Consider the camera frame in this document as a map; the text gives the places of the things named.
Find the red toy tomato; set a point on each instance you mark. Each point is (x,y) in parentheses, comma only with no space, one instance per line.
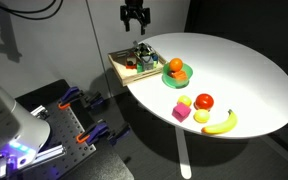
(204,101)

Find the pink toy cube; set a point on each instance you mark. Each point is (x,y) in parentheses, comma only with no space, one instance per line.
(181,112)

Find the yellow toy lemon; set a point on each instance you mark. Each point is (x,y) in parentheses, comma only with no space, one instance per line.
(201,116)
(185,100)

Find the green plastic bowl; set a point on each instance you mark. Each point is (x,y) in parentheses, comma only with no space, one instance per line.
(177,80)

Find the robot arm white teal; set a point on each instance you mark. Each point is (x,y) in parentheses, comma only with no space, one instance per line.
(46,47)

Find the yellow toy banana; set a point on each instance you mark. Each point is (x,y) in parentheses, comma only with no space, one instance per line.
(222,127)

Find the orange toy fruit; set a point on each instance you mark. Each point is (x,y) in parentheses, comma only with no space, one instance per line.
(175,64)

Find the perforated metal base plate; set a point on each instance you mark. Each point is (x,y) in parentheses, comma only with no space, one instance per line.
(80,161)

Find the wooden tray box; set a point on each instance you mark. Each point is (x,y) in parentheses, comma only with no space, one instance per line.
(128,76)

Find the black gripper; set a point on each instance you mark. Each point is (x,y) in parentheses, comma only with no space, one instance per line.
(133,9)

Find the purple clamp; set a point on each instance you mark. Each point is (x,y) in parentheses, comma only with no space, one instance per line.
(98,130)
(75,94)

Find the blue toy block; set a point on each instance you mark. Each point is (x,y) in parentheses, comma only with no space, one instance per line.
(155,57)

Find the black white pillow block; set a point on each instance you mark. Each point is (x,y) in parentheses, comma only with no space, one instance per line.
(143,49)

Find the white round table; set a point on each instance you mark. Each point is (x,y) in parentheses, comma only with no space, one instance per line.
(237,77)

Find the orange toy block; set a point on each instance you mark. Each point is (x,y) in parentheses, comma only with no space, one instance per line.
(179,75)

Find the green toy block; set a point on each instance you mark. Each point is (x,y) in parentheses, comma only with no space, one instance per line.
(139,68)

